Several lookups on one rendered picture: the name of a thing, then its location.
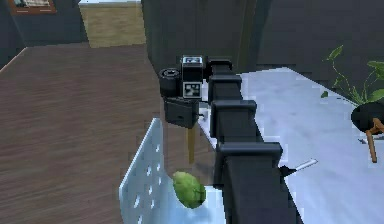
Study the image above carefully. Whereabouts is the green lettuce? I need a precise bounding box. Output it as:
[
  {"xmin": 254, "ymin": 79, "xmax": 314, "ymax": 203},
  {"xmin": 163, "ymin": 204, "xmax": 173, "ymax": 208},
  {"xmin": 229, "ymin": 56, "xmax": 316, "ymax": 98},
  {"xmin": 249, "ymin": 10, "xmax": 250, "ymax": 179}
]
[{"xmin": 171, "ymin": 170, "xmax": 207, "ymax": 210}]

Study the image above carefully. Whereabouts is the house plant in black pot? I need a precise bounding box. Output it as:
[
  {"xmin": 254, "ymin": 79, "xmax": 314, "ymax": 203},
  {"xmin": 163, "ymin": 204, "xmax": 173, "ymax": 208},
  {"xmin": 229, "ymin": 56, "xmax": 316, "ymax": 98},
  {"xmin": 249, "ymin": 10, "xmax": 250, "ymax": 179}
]
[{"xmin": 320, "ymin": 44, "xmax": 384, "ymax": 164}]

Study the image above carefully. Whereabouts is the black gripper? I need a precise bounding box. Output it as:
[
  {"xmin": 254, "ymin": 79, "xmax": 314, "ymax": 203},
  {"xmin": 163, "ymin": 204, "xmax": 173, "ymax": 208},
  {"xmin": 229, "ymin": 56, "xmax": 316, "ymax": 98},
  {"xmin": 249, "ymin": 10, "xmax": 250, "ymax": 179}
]
[{"xmin": 157, "ymin": 67, "xmax": 201, "ymax": 130}]

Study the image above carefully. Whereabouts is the black handled silver knife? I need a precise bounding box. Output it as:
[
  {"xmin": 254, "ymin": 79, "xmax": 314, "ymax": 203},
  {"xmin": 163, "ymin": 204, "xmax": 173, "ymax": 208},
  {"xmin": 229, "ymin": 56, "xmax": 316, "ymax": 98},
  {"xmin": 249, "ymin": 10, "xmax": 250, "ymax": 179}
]
[{"xmin": 279, "ymin": 158, "xmax": 319, "ymax": 178}]

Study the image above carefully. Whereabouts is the pale blue perforated chair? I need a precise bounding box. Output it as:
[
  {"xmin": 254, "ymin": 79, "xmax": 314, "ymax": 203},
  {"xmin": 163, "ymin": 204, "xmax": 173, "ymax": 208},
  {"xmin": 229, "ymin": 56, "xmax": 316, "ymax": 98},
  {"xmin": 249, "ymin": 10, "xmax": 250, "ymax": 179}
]
[{"xmin": 118, "ymin": 117, "xmax": 228, "ymax": 224}]

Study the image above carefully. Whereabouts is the brown framed picture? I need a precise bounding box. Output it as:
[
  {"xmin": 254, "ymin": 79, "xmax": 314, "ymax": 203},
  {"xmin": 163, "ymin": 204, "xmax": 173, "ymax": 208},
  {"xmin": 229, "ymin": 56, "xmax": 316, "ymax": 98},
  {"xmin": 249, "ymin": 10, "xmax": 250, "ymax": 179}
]
[{"xmin": 7, "ymin": 0, "xmax": 58, "ymax": 16}]

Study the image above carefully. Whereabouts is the white marble table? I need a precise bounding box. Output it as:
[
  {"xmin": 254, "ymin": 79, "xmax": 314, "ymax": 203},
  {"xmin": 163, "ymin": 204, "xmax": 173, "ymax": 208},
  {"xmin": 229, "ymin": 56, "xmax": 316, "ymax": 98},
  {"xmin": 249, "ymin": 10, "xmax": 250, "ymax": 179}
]
[{"xmin": 185, "ymin": 66, "xmax": 384, "ymax": 224}]

